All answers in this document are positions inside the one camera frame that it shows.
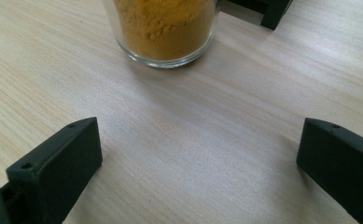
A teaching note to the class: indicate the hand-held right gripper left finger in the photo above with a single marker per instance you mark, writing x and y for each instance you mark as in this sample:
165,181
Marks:
58,165

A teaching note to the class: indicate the jar of amber liquid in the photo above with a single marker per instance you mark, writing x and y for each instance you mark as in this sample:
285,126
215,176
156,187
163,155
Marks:
166,31

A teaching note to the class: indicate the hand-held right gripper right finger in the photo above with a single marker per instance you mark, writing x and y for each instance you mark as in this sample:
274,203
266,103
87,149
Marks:
341,161

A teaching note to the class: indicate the black metal two-tier rack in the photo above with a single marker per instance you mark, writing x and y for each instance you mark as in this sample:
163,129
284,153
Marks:
275,12

